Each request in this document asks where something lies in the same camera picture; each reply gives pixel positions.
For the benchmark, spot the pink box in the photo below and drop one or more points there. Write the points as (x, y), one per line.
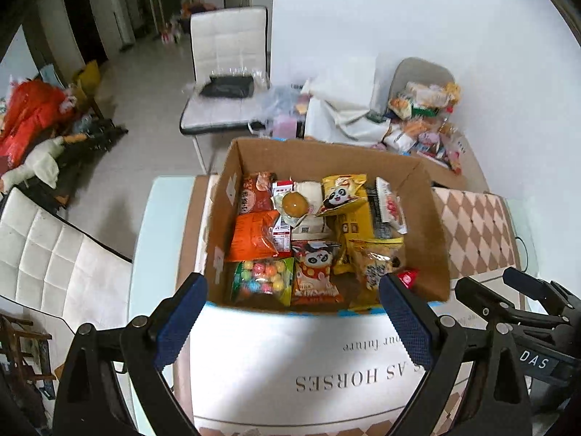
(286, 126)

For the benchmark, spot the red panda snack packet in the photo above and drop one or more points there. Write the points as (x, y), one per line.
(315, 277)

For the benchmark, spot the colourful candy ball bag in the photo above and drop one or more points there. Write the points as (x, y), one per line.
(263, 279)

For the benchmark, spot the white tote bag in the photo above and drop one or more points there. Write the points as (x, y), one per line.
(340, 118)

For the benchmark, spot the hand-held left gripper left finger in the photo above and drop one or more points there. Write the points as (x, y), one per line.
(181, 322)

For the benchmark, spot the plain white snack packet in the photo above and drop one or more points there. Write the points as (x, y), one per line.
(313, 227)

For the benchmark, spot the orange snack packet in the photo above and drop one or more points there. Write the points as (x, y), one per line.
(252, 236)

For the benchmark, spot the dark bag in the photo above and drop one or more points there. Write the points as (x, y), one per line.
(197, 11)

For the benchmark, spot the yellow panda snack packet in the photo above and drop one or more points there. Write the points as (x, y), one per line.
(340, 195)

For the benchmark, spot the yellow bag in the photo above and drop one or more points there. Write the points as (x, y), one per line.
(88, 77)

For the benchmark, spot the wooden stool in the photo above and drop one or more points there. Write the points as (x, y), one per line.
(18, 340)

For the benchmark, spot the small red triangular packet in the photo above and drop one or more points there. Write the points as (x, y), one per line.
(408, 278)

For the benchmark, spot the pile of snack packets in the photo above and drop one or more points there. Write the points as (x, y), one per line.
(422, 113)

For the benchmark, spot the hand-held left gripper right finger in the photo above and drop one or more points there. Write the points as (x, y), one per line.
(408, 322)

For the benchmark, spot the black folded stands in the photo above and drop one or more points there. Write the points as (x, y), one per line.
(90, 138)

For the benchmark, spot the white padded chair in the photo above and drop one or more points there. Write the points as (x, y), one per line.
(54, 254)
(227, 41)

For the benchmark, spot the round yellow cake packet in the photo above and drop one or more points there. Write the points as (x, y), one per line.
(293, 203)

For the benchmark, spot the grey chair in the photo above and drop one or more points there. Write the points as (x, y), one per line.
(422, 72)

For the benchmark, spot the red cloth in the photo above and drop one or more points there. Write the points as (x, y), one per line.
(31, 113)

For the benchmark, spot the black bag on chair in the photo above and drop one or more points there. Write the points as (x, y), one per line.
(227, 87)

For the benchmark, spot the cardboard box blue printed outside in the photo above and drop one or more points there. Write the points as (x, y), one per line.
(317, 159)

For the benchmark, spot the clear plastic bags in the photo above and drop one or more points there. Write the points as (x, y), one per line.
(279, 104)

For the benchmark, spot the black snack packet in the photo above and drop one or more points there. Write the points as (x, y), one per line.
(379, 223)

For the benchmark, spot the yellow cookie packet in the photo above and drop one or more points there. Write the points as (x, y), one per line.
(374, 263)

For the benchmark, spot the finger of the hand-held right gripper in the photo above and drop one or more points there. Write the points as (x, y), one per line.
(485, 302)
(535, 284)

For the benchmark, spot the white plush toy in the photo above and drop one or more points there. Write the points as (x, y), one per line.
(43, 163)

